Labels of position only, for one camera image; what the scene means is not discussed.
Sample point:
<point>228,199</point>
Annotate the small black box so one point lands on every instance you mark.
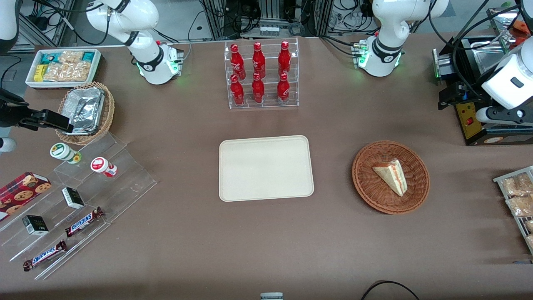
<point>73,198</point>
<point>35,225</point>

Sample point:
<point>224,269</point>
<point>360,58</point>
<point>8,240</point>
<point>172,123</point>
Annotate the aluminium foil container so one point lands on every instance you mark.
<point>83,108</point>

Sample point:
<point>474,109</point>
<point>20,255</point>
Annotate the snickers bar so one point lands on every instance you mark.
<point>45,255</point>
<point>83,222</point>

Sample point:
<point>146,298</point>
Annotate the light wicker basket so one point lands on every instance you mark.
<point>109,112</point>

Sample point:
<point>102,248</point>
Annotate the clear pastry bag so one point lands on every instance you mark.
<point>518,185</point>
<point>520,206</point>
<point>529,226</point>

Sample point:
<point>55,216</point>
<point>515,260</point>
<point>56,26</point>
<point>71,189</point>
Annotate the teal snack packet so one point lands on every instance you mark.
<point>88,56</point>
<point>48,58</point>

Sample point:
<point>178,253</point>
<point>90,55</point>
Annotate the black hot food display case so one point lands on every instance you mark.
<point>466,129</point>

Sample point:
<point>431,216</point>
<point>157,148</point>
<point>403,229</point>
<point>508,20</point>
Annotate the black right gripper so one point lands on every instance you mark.
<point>9,113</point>

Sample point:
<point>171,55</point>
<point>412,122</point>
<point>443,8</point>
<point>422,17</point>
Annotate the yellow snack packet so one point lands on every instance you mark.
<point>39,73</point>

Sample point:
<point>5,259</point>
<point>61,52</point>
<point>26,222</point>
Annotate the white plastic bin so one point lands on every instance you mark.
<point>96,68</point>

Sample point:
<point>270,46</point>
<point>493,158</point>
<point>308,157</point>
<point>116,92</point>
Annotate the beige plastic tray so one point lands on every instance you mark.
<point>266,168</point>

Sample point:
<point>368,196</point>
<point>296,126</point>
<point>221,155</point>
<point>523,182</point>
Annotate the triangular sandwich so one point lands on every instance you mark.
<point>393,177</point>

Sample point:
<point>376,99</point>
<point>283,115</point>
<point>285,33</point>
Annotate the red cola bottle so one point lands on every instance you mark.
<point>258,62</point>
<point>237,62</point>
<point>284,60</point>
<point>237,91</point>
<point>283,89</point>
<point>257,89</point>

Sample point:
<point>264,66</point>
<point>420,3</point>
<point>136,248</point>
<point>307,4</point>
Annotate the clear cracker bag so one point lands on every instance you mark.
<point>66,71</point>
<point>70,56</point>

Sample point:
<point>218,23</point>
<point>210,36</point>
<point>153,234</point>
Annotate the grey box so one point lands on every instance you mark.
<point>271,296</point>

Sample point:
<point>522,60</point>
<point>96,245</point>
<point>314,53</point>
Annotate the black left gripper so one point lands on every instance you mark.
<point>461,92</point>

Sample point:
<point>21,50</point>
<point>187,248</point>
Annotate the brown wicker basket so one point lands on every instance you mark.
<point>374,196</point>

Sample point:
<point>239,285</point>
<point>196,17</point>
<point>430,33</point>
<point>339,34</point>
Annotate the clear acrylic bottle rack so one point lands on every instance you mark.
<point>268,104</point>

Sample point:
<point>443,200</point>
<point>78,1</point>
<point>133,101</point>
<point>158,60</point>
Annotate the orange fried food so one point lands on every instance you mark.
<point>521,27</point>

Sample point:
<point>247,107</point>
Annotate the white power strip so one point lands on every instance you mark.
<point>268,31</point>

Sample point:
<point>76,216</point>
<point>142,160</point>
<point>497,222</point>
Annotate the green lid yogurt cup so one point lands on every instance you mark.
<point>62,152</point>

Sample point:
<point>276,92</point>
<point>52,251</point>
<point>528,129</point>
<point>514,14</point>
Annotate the red lid yogurt cup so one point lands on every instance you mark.
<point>101,165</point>

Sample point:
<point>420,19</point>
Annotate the steel food pan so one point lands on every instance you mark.
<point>493,58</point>

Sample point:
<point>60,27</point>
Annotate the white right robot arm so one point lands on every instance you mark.
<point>145,16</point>

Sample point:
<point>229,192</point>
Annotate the clear acrylic step shelf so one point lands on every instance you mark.
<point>120,183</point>

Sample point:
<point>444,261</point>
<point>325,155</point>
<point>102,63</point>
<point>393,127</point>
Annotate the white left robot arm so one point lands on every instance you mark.
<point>389,25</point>

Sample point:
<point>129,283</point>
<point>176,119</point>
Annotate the red cookie box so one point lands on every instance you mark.
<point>21,193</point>

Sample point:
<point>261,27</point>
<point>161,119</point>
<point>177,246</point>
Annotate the tray of packaged crackers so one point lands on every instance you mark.
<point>514,218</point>

